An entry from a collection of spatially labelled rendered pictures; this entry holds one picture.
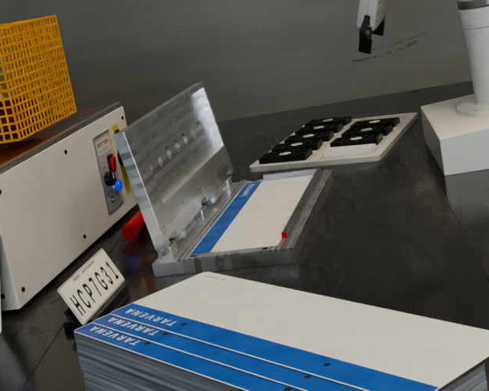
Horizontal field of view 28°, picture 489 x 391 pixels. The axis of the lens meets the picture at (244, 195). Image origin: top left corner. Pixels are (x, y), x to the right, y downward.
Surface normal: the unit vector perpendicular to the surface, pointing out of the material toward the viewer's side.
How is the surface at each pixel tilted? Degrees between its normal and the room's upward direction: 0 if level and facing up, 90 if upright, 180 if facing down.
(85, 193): 90
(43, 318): 0
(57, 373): 0
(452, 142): 90
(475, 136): 90
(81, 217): 90
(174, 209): 81
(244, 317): 0
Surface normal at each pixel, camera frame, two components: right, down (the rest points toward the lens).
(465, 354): -0.18, -0.95
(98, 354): -0.74, 0.29
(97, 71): -0.07, 0.25
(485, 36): -0.52, 0.35
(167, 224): 0.92, -0.26
